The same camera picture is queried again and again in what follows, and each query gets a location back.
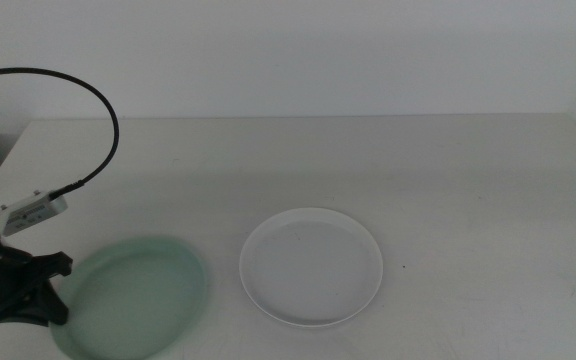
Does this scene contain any pale green shallow bowl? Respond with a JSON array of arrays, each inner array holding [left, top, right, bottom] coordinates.
[[49, 234, 210, 360]]

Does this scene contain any white shallow bowl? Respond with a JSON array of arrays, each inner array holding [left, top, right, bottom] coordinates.
[[238, 207, 385, 329]]

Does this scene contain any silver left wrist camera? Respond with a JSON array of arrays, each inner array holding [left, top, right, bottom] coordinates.
[[0, 192, 69, 238]]

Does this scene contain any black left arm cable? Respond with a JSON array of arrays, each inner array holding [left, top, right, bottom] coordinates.
[[0, 67, 121, 201]]

